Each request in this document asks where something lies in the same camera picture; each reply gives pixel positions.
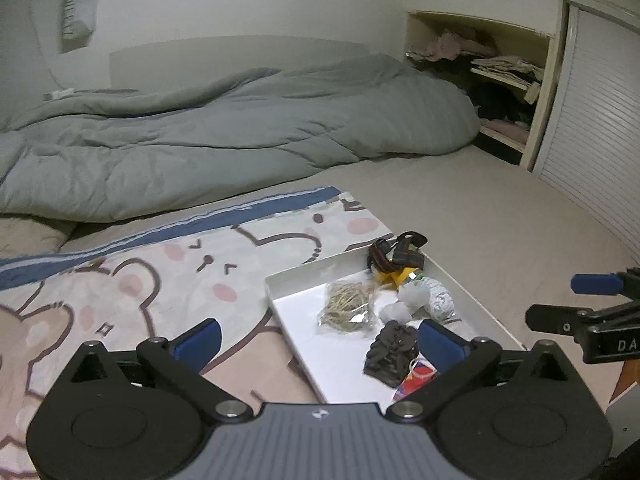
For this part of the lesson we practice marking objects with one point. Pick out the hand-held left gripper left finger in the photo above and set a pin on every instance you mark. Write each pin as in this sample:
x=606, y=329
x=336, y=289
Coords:
x=197, y=345

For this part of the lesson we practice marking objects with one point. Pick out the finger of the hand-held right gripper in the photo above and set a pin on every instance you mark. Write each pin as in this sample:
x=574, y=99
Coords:
x=597, y=284
x=552, y=319

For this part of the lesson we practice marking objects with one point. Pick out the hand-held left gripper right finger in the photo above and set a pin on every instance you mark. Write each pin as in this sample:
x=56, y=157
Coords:
x=442, y=345

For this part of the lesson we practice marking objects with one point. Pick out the blue and red card box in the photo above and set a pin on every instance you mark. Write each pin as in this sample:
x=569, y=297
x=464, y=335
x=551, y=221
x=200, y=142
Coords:
x=412, y=382

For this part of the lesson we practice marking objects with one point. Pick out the dark brown hair claw clip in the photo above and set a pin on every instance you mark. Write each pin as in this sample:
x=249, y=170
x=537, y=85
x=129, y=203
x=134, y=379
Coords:
x=392, y=352

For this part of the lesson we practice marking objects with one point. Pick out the clear bag of rubber bands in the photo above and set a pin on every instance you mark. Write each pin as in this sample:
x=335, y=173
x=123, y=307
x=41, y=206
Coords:
x=345, y=305

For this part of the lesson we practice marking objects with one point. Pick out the white cardboard box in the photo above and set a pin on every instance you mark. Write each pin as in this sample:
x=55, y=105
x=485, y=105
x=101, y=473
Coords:
x=300, y=320

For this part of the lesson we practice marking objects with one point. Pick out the white panel with orange patch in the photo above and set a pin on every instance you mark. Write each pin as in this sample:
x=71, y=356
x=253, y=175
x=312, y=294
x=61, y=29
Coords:
x=625, y=425

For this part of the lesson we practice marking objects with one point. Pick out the cartoon bear printed blanket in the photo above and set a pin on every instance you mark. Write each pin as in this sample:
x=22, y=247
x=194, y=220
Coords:
x=150, y=240

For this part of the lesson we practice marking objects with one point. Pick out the bed with beige sheet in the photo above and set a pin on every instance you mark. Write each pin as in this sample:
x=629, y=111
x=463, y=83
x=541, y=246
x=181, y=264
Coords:
x=475, y=200

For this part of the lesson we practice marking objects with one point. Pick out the white louvered door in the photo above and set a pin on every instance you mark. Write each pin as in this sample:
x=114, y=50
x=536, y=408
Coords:
x=600, y=125

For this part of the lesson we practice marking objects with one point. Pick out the folded pink clothes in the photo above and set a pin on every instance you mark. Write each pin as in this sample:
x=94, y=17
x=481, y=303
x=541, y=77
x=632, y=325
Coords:
x=505, y=130

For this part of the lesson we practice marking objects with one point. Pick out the beige fluffy pillow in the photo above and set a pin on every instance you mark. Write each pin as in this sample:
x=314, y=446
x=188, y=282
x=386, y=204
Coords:
x=30, y=237

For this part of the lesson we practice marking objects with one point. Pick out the grey quilted duvet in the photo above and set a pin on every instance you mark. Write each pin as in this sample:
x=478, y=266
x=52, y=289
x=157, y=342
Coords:
x=225, y=145

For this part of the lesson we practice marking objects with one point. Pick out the dark clothes pile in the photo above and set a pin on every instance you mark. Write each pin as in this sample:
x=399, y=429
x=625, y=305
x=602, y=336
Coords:
x=497, y=105

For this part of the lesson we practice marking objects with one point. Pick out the folded beige clothes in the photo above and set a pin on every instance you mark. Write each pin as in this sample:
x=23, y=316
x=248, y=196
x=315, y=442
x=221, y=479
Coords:
x=505, y=70

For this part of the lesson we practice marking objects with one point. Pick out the pink crumpled clothes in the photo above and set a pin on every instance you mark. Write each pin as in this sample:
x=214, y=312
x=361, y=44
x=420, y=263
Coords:
x=445, y=47

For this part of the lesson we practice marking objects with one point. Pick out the white power strip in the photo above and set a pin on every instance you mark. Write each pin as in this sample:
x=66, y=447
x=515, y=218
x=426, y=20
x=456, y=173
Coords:
x=59, y=95

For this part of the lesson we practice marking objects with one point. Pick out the white headboard panel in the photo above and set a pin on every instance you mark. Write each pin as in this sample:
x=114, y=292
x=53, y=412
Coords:
x=225, y=57

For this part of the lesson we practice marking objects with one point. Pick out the cream wall shelf niche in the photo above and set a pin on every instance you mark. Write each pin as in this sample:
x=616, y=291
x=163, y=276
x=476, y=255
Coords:
x=542, y=110

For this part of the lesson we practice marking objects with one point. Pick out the white wall-mounted unit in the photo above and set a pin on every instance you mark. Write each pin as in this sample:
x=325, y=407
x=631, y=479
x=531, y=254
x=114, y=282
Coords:
x=77, y=7

